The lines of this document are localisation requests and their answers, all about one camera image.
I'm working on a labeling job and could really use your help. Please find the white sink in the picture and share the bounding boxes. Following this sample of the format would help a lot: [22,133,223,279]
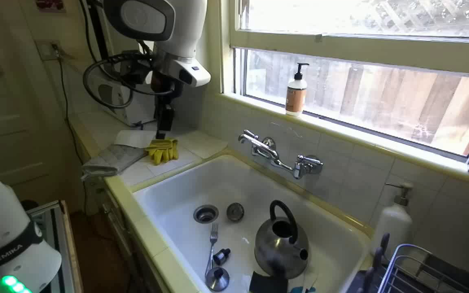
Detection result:
[132,153,372,293]

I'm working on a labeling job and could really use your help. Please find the round metal lid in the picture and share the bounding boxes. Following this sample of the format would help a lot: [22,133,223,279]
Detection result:
[205,266,230,292]

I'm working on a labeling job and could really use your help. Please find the white soap dispenser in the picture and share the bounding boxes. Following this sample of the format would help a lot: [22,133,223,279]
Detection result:
[375,183,414,262]

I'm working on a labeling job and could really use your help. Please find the window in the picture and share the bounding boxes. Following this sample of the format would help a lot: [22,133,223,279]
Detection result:
[230,0,469,172]

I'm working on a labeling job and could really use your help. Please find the metal fork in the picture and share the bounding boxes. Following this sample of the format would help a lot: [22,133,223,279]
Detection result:
[204,222,219,278]

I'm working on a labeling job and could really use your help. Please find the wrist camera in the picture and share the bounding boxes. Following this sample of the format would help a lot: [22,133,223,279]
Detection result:
[119,52,154,85]

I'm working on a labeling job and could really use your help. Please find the chrome tap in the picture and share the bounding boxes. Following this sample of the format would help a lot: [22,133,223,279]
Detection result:
[237,129,324,180]

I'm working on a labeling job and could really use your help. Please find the grey folded cloth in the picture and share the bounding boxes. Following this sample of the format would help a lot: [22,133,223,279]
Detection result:
[81,143,148,180]

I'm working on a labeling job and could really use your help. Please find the black sponge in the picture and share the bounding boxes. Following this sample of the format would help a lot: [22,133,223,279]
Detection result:
[249,270,289,293]

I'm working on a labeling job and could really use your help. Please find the black kitchen utensil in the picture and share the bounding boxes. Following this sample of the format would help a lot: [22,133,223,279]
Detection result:
[363,232,391,293]

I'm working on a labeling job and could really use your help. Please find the wire dish rack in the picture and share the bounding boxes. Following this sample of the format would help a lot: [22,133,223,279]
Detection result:
[376,243,469,293]

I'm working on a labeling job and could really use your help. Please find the black cable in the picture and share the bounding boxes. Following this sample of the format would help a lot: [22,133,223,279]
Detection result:
[54,46,85,165]

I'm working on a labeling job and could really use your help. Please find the small dark bottle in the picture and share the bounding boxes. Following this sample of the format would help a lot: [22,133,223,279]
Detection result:
[213,248,232,266]

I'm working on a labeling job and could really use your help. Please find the white countertop appliance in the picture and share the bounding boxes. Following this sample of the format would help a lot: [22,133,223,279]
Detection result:
[91,68,156,127]

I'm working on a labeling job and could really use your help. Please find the yellow rubber gloves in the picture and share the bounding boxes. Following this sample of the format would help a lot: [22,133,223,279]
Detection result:
[144,138,180,166]

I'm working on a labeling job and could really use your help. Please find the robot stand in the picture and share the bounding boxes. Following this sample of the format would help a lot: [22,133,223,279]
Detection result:
[26,199,83,293]

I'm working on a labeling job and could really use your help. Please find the white paper sheet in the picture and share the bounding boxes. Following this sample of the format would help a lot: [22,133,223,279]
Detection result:
[114,129,158,149]

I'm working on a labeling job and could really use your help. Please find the metal drain plug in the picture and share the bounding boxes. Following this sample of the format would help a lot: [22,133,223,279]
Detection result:
[226,202,245,223]

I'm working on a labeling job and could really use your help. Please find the pump bottle with brown label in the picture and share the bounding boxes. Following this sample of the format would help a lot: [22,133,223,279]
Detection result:
[285,62,311,118]

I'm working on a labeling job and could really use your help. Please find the black drying mat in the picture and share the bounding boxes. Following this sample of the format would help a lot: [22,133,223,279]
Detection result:
[346,252,469,293]

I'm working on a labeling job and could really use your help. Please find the wall socket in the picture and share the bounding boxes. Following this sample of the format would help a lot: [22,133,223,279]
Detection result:
[35,40,61,62]

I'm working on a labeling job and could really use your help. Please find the steel kettle with black handle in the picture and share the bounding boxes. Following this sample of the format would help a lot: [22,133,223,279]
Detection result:
[254,199,310,280]

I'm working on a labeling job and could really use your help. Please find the red wall sign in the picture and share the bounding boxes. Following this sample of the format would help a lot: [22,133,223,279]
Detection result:
[35,0,66,12]

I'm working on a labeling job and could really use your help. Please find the white door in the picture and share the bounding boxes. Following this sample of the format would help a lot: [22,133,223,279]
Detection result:
[0,0,81,208]

